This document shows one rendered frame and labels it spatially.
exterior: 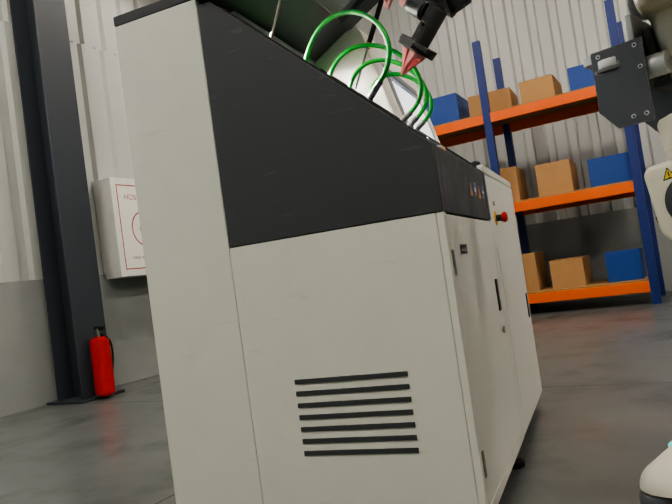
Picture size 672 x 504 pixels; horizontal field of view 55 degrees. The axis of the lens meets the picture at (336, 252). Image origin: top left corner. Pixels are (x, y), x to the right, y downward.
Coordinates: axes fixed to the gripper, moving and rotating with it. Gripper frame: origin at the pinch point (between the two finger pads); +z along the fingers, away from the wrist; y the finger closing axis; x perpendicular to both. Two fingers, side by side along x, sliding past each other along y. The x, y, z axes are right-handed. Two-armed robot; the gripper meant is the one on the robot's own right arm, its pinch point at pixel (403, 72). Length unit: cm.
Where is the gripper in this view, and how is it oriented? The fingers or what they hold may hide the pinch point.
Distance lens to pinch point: 194.5
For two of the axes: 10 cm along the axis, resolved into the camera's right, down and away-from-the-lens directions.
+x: -6.0, 0.4, -8.0
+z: -4.6, 8.0, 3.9
